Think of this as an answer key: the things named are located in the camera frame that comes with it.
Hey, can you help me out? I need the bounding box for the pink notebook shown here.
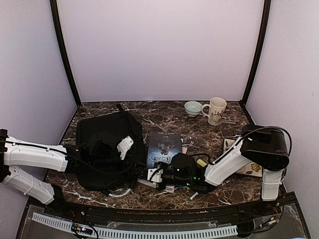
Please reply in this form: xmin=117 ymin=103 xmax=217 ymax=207
xmin=138 ymin=146 xmax=187 ymax=193

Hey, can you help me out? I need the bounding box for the black student bag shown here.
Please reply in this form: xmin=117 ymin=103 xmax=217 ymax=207
xmin=76 ymin=104 xmax=146 ymax=197

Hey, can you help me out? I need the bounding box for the dark blue Wuthering Heights book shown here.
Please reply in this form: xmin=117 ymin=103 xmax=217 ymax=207
xmin=146 ymin=134 xmax=182 ymax=169

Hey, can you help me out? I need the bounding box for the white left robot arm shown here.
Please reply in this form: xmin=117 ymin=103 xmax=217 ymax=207
xmin=0 ymin=129 xmax=137 ymax=217

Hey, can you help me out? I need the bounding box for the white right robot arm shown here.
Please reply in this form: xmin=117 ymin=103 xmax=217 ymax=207
xmin=147 ymin=124 xmax=293 ymax=216

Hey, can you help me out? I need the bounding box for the yellow highlighter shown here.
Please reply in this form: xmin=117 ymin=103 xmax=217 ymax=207
xmin=196 ymin=159 xmax=207 ymax=168

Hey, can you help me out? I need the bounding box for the white pen green tip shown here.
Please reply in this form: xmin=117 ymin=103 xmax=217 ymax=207
xmin=189 ymin=192 xmax=199 ymax=202

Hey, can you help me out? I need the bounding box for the small celadon bowl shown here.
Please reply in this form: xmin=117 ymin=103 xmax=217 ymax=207
xmin=184 ymin=101 xmax=202 ymax=117

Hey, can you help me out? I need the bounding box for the cream floral mug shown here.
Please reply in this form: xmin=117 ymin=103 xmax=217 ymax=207
xmin=201 ymin=97 xmax=227 ymax=126

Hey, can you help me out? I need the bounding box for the floral square plate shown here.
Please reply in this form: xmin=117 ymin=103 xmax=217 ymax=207
xmin=223 ymin=138 xmax=263 ymax=178

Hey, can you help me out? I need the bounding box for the small circuit board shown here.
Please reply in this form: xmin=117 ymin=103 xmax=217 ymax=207
xmin=71 ymin=224 xmax=93 ymax=237

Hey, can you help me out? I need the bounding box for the black front rail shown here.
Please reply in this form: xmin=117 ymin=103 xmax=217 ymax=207
xmin=44 ymin=201 xmax=283 ymax=225

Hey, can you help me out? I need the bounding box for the white slotted cable duct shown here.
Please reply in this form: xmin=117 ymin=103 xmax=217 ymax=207
xmin=31 ymin=213 xmax=238 ymax=239

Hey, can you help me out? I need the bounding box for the left black frame post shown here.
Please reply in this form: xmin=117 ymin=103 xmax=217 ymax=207
xmin=49 ymin=0 xmax=82 ymax=107

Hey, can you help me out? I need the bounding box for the black frame post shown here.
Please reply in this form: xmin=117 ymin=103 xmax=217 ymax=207
xmin=49 ymin=0 xmax=82 ymax=107
xmin=240 ymin=0 xmax=272 ymax=107

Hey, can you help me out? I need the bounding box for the right black frame post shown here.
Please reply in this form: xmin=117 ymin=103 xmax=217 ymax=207
xmin=240 ymin=0 xmax=272 ymax=107

